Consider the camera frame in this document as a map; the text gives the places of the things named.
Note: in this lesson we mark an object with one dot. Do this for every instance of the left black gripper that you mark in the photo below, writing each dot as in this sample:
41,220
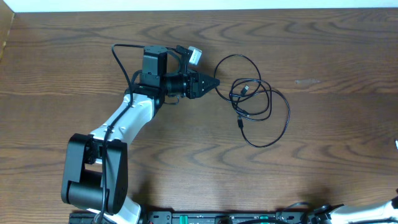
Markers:
193,85

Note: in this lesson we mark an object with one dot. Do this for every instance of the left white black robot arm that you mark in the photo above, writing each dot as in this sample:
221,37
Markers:
95,176

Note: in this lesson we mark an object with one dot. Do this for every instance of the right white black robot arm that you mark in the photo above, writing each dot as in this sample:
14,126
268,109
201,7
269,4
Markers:
376,213

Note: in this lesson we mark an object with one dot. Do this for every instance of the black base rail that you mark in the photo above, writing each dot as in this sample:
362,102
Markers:
162,217

